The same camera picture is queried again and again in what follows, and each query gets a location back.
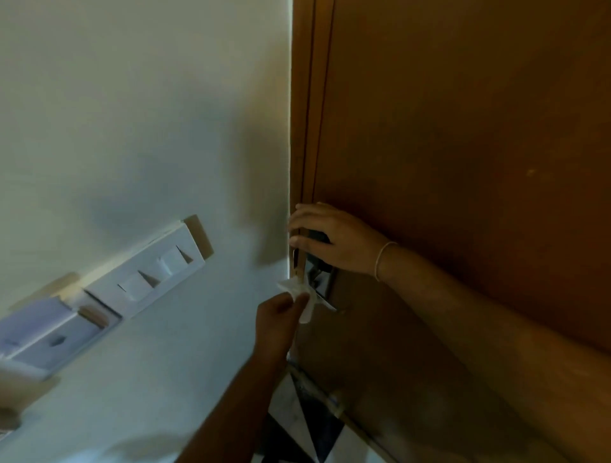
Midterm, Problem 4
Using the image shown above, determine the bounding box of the thin thread bracelet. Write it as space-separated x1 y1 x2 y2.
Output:
373 241 399 282

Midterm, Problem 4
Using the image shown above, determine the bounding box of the brown wooden door frame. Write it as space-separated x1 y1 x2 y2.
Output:
289 0 336 282

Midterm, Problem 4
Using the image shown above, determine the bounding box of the person's left hand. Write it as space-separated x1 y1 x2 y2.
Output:
254 291 311 362

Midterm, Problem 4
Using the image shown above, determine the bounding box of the white cleaning cloth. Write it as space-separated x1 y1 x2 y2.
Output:
277 278 320 325

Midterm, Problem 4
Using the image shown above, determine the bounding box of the brown wooden door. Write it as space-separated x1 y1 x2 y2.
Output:
292 0 611 463

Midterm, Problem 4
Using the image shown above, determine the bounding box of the person's right forearm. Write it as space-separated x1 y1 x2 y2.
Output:
377 243 611 463

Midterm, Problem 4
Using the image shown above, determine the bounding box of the white three-switch wall panel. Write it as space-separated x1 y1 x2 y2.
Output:
84 221 206 320

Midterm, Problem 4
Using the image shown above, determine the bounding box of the silver door lock handle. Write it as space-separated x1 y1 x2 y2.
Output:
303 230 338 314

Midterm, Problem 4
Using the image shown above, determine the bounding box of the white wall switch panel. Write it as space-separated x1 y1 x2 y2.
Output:
0 292 123 378

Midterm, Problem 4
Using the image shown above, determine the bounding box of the person's right hand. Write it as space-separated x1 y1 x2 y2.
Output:
287 202 391 278

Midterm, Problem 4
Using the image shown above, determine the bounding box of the person's left forearm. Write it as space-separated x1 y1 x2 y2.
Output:
176 350 290 463

